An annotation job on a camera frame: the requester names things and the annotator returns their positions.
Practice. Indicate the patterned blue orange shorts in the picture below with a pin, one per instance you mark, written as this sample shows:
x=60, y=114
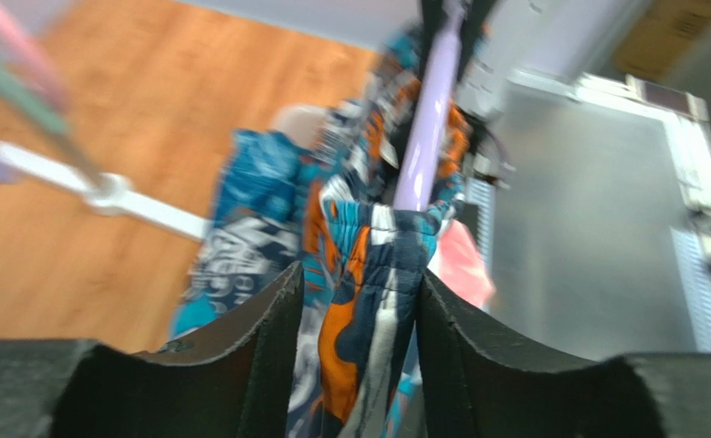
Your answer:
x=278, y=203

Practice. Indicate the white rack base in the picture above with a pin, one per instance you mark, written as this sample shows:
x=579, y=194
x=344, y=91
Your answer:
x=118, y=198

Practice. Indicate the green hanger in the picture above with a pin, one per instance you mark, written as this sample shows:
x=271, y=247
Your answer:
x=27, y=101

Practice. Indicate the pink shorts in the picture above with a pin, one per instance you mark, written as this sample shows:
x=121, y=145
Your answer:
x=458, y=264

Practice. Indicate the purple notched hanger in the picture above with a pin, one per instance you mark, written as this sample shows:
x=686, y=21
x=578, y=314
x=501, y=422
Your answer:
x=417, y=173

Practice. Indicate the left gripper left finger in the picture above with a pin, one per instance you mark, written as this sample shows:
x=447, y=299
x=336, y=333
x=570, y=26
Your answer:
x=230, y=378

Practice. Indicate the slotted cable duct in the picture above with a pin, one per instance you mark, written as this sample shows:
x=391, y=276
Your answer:
x=696, y=284

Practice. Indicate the white laundry basket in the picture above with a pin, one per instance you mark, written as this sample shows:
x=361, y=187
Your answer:
x=300, y=123

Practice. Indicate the pink hanger on rack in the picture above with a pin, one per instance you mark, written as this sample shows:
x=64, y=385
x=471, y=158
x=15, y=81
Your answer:
x=17, y=45

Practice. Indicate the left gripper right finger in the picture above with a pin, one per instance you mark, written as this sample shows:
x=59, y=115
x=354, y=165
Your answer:
x=484, y=379

